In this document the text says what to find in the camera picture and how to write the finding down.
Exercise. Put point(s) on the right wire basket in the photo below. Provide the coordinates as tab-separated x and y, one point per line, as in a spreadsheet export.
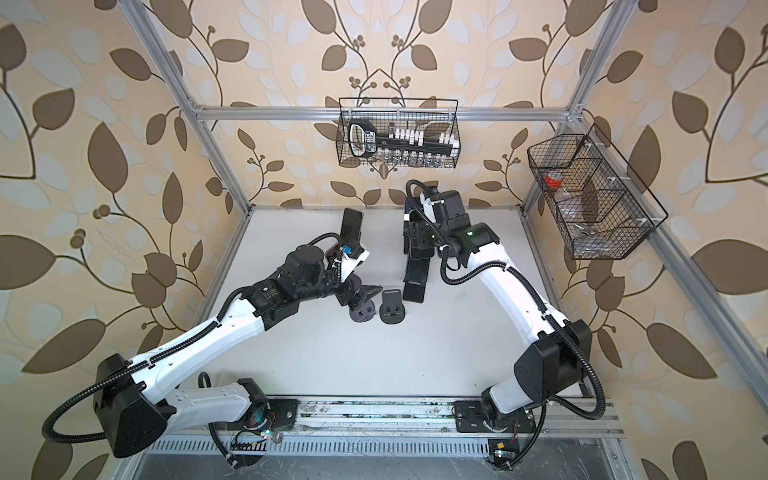
604	209

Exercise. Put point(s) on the green phone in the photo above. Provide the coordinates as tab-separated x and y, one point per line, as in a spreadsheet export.
418	239

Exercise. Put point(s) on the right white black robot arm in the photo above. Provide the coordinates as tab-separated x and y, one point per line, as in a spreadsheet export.
554	365

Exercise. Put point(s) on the red capped clear item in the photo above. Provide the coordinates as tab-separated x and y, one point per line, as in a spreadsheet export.
553	180

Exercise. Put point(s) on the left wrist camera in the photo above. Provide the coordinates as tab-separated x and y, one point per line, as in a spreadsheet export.
348	258

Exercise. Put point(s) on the front right black stand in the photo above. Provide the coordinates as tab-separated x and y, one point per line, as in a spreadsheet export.
392	310

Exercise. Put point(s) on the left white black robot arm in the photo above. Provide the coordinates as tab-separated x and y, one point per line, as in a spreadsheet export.
135	402

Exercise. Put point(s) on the back wire basket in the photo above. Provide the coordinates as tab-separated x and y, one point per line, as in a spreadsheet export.
435	115

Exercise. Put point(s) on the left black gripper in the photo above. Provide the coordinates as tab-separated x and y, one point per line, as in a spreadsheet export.
361	296

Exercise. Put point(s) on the front aluminium rail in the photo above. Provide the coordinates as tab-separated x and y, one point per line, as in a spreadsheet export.
449	427

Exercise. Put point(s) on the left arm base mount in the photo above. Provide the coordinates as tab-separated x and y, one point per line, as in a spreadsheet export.
270	414

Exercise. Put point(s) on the wire basket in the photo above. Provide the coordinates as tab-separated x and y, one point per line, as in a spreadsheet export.
435	115
604	209

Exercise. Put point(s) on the back left phone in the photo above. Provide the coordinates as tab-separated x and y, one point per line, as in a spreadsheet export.
351	226

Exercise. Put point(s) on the front left purple stand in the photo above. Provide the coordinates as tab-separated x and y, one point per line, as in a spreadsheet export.
364	312

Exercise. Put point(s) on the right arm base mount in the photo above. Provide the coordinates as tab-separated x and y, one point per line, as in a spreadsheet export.
480	416

